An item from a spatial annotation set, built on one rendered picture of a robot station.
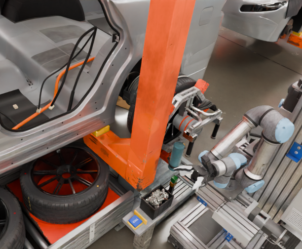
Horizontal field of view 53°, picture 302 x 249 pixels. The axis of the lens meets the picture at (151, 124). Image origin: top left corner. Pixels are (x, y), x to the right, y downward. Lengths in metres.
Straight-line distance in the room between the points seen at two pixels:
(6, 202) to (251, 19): 3.77
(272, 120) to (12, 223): 1.66
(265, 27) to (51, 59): 3.08
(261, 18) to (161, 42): 3.18
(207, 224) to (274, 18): 3.08
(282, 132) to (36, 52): 2.07
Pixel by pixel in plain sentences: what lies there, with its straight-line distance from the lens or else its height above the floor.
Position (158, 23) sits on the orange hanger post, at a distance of 1.58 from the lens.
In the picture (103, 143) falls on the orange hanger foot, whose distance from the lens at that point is 2.37.
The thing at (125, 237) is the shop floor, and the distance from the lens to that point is 2.67.
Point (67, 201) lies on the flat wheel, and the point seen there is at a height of 0.51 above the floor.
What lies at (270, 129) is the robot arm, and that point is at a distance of 1.66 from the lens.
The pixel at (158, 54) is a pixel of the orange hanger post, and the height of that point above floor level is 1.60.
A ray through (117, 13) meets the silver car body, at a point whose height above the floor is 1.62.
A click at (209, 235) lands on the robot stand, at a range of 2.58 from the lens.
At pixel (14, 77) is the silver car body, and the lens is 2.75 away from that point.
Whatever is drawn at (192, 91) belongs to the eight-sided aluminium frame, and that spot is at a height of 1.12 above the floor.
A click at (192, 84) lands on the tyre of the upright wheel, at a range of 2.40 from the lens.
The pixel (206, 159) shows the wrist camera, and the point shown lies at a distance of 1.45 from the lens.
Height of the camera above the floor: 2.28
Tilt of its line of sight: 38 degrees down
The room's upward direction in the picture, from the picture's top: 11 degrees clockwise
